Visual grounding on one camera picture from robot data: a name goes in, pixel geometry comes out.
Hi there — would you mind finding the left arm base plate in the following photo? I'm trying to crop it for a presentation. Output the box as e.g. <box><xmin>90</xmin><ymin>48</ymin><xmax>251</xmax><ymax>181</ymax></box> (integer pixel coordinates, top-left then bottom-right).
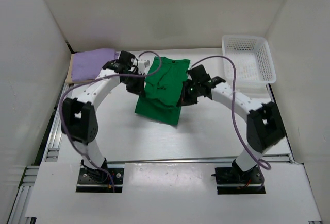
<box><xmin>76</xmin><ymin>167</ymin><xmax>124</xmax><ymax>193</ymax></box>

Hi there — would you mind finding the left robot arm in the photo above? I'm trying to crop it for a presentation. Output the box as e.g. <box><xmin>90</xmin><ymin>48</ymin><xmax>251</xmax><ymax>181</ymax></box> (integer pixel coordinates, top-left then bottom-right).
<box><xmin>59</xmin><ymin>70</ymin><xmax>146</xmax><ymax>183</ymax></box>

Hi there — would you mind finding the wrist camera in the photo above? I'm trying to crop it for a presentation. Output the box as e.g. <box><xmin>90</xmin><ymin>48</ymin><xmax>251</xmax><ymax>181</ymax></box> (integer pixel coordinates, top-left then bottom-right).
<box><xmin>187</xmin><ymin>65</ymin><xmax>226</xmax><ymax>88</ymax></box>
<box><xmin>102</xmin><ymin>51</ymin><xmax>150</xmax><ymax>75</ymax></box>

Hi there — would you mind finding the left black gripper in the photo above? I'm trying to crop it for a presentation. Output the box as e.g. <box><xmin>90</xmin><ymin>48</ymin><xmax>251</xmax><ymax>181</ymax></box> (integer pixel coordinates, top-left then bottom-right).
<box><xmin>122</xmin><ymin>71</ymin><xmax>146</xmax><ymax>98</ymax></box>

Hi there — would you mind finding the aluminium frame rail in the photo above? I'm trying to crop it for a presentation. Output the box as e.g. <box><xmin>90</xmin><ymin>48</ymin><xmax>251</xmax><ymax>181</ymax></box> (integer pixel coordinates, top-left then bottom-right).
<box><xmin>1</xmin><ymin>89</ymin><xmax>61</xmax><ymax>223</ymax></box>

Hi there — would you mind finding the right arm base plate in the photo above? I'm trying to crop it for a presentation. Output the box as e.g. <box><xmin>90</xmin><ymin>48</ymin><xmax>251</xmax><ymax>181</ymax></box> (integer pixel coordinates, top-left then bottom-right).
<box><xmin>211</xmin><ymin>167</ymin><xmax>266</xmax><ymax>195</ymax></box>

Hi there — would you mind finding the beige t shirt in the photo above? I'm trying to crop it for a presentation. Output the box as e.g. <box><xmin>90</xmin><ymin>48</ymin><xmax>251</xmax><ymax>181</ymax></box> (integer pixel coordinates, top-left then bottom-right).
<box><xmin>65</xmin><ymin>54</ymin><xmax>92</xmax><ymax>84</ymax></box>

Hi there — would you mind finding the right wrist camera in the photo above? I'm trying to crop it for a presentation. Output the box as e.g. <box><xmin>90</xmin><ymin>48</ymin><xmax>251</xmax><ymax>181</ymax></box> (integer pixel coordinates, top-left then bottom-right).
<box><xmin>187</xmin><ymin>65</ymin><xmax>226</xmax><ymax>88</ymax></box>

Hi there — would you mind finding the white plastic basket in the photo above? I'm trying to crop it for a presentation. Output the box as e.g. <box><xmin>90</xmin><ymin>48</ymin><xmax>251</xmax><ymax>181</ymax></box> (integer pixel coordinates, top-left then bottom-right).
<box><xmin>222</xmin><ymin>35</ymin><xmax>277</xmax><ymax>90</ymax></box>

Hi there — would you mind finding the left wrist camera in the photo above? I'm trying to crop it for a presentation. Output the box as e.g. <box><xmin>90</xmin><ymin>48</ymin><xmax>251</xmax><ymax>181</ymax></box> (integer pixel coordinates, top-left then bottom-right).
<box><xmin>102</xmin><ymin>51</ymin><xmax>150</xmax><ymax>75</ymax></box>

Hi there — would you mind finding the purple t shirt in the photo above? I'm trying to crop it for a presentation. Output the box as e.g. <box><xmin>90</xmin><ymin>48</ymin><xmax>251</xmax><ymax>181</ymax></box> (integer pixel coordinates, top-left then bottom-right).
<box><xmin>71</xmin><ymin>48</ymin><xmax>119</xmax><ymax>83</ymax></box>

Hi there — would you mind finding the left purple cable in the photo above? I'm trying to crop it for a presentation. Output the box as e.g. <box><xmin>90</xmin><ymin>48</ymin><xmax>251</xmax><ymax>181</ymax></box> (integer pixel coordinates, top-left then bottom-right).
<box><xmin>58</xmin><ymin>51</ymin><xmax>162</xmax><ymax>191</ymax></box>

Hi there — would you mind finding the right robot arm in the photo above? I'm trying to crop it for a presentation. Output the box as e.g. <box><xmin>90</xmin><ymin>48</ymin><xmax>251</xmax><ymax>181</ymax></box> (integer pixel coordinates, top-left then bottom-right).
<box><xmin>177</xmin><ymin>77</ymin><xmax>286</xmax><ymax>183</ymax></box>

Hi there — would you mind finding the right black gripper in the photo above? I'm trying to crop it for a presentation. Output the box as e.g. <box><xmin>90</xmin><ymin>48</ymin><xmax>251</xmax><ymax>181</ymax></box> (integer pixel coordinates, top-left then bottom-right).
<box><xmin>177</xmin><ymin>81</ymin><xmax>201</xmax><ymax>107</ymax></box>

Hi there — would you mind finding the green t shirt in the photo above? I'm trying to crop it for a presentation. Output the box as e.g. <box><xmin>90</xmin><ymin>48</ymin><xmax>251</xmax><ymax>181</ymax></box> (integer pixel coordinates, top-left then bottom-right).
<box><xmin>135</xmin><ymin>57</ymin><xmax>190</xmax><ymax>126</ymax></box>

